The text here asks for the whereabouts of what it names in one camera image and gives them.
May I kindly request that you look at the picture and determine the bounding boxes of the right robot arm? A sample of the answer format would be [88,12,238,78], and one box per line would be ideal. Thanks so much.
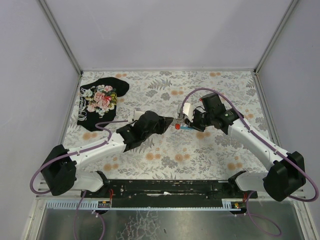
[178,93,306,202]

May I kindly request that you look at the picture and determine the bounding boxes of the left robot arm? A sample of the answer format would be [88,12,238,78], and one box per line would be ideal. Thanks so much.
[40,111,174,196]

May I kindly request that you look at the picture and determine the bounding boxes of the black floral cloth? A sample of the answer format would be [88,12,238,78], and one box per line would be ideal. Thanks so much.
[77,77,130,132]

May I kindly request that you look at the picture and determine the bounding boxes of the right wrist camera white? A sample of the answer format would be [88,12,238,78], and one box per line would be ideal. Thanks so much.
[177,102,194,123]

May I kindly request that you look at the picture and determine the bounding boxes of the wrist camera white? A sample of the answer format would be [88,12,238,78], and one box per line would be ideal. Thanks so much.
[128,108,145,123]
[177,102,194,123]

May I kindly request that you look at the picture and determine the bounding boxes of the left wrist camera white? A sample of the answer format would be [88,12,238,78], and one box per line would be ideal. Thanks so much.
[128,108,145,123]

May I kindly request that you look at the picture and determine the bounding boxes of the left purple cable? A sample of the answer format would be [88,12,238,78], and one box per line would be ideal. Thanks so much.
[29,120,131,195]

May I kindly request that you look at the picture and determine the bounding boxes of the purple cable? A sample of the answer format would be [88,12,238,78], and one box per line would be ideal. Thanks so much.
[180,87,319,236]
[29,120,131,195]

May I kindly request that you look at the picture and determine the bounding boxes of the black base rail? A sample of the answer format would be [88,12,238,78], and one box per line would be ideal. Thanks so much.
[80,179,250,205]

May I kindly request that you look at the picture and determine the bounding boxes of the white cable duct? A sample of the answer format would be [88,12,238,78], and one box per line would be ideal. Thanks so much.
[45,199,245,213]

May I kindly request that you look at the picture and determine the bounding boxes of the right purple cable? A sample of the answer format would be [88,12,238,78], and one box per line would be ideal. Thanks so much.
[180,87,319,236]

